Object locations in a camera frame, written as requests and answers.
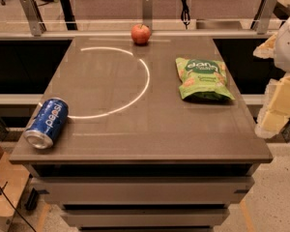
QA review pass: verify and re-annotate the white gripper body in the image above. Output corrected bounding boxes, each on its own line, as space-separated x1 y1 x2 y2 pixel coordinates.
274 16 290 72

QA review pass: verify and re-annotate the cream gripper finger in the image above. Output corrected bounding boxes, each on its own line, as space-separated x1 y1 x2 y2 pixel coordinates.
255 73 290 138
253 34 276 59

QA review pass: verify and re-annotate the green rice chip bag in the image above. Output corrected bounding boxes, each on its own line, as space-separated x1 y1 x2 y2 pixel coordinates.
175 57 235 101

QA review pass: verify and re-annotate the blue pepsi can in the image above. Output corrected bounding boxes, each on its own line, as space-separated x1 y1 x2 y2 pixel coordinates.
23 98 69 149

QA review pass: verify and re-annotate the red apple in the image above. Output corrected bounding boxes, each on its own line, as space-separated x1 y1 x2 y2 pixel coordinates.
130 24 151 44

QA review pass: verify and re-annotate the grey drawer cabinet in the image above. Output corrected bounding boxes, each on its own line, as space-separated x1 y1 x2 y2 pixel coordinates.
11 36 272 232

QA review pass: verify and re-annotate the right metal railing bracket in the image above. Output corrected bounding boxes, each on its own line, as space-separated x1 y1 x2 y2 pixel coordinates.
255 0 277 34

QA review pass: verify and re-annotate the metal railing bracket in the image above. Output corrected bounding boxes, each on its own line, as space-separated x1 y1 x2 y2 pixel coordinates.
255 0 277 34
19 0 44 36
142 0 153 29

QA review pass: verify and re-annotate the black hanging cable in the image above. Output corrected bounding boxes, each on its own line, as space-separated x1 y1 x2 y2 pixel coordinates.
179 0 191 30

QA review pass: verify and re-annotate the middle metal railing bracket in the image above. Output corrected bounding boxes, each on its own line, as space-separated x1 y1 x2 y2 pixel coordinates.
142 0 153 29

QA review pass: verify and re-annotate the left metal railing bracket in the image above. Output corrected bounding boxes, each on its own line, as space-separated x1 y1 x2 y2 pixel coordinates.
19 0 44 36

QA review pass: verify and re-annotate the wooden box with cable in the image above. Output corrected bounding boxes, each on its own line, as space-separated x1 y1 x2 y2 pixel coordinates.
0 146 29 232

